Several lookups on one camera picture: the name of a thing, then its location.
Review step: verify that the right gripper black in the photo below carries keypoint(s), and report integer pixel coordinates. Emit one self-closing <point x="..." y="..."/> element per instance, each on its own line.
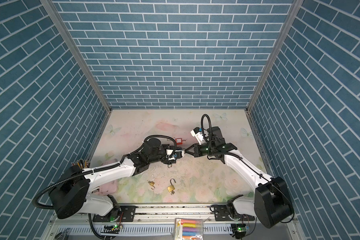
<point x="194" y="145"/>

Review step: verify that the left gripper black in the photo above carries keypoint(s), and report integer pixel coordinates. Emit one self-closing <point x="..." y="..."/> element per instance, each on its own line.
<point x="173" y="147"/>

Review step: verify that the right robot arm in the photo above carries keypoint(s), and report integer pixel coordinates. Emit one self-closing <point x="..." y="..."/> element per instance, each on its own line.
<point x="272" y="203"/>

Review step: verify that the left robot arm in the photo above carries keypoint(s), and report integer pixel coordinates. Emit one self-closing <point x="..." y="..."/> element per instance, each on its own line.
<point x="74" y="192"/>

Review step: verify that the red padlock with key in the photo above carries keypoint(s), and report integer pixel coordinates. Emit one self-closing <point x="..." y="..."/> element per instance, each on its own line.
<point x="180" y="141"/>

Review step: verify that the large brass padlock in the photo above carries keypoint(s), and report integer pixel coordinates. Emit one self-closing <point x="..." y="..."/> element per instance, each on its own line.
<point x="171" y="187"/>

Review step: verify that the small brass padlock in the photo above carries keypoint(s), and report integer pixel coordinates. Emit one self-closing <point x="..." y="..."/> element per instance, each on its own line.
<point x="152" y="184"/>

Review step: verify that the highlighter marker pack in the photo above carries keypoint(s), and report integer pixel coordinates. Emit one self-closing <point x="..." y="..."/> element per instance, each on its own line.
<point x="188" y="229"/>

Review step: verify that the pink pencil case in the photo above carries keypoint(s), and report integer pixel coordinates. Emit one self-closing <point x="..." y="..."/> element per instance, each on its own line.
<point x="107" y="189"/>

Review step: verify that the pink pencil cup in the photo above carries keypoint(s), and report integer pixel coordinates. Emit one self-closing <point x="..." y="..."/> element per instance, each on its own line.
<point x="82" y="164"/>

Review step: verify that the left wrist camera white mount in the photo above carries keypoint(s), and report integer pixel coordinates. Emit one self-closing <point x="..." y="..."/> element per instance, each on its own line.
<point x="175" y="154"/>

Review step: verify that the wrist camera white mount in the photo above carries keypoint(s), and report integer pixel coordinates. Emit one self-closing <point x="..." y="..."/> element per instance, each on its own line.
<point x="197" y="133"/>
<point x="175" y="154"/>

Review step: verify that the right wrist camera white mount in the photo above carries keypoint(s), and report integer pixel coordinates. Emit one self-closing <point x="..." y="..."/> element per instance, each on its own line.
<point x="197" y="133"/>

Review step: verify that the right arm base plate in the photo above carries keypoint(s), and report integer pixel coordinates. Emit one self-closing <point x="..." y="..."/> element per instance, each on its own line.
<point x="223" y="213"/>

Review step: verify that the aluminium rail frame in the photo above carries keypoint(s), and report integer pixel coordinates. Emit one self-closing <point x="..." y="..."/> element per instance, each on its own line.
<point x="158" y="220"/>

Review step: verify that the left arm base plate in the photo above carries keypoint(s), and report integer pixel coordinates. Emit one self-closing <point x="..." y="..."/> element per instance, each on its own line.
<point x="121" y="214"/>

